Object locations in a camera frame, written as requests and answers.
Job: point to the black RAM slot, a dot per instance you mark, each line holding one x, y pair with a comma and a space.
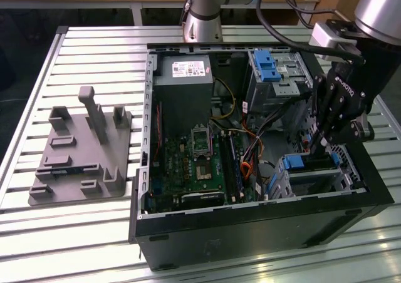
238, 165
226, 167
234, 165
230, 167

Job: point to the CPU socket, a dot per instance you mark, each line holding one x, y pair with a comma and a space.
205, 171

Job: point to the thin locking lever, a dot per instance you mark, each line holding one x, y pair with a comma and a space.
212, 145

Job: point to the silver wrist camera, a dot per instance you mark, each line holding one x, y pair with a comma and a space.
322, 35

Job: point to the black graphics card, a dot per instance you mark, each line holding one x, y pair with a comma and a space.
203, 198

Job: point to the black open PC case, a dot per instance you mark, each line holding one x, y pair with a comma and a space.
250, 233

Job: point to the metal drive cage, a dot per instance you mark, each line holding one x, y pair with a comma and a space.
282, 90

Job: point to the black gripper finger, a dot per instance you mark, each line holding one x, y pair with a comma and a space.
333, 114
318, 107

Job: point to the blue drive carrier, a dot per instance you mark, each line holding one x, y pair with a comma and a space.
266, 67

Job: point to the grey power supply unit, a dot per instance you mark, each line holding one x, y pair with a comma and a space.
181, 101

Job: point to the hard disk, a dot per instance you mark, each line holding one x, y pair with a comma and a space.
293, 162

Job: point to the metal disk bay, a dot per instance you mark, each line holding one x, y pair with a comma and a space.
352, 176

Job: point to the green motherboard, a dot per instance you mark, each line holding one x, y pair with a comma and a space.
175, 176

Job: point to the grey parts rack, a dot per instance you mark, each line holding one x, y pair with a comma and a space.
81, 139

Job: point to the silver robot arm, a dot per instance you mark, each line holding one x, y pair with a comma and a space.
203, 20

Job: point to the white power supply label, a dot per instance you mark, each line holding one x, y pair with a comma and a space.
189, 69

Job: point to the black table end cap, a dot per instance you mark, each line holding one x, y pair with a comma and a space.
62, 30

